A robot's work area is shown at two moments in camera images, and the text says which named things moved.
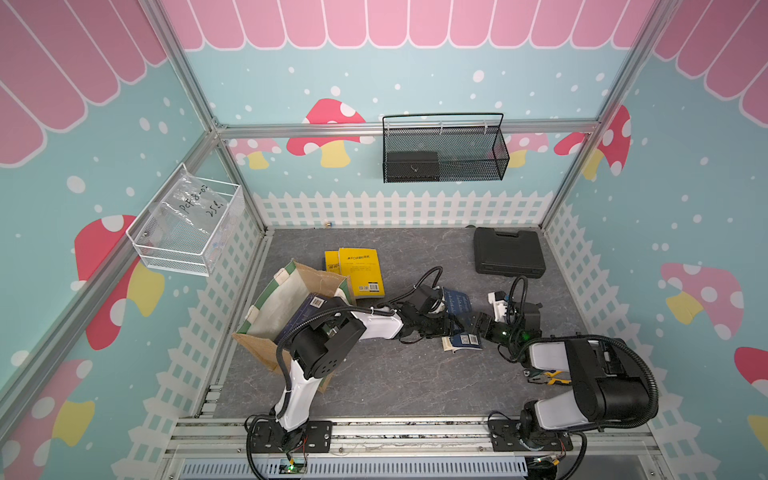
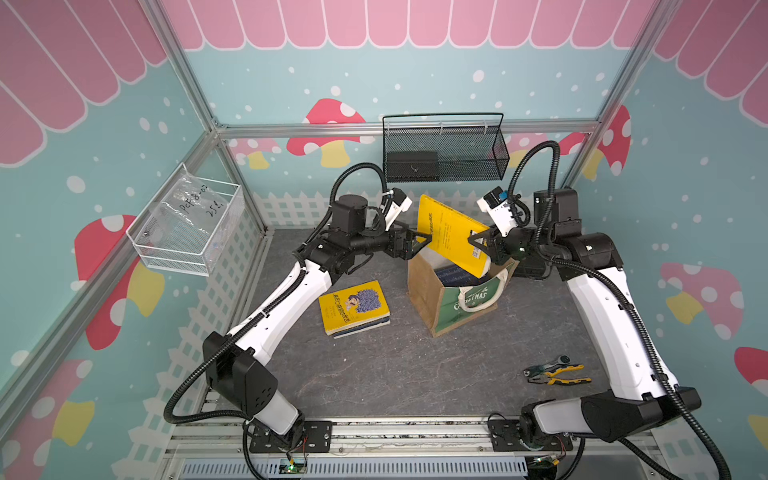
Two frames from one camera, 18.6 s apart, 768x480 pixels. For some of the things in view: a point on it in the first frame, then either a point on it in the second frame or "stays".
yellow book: [363, 266] to [450, 232]
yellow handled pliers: [549, 377] stays
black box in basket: [412, 166] stays
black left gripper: [444, 327] to [405, 252]
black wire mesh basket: [443, 147] stays
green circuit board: [294, 468] stays
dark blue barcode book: [313, 304] to [453, 276]
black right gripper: [489, 323] to [493, 235]
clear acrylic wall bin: [190, 225] stays
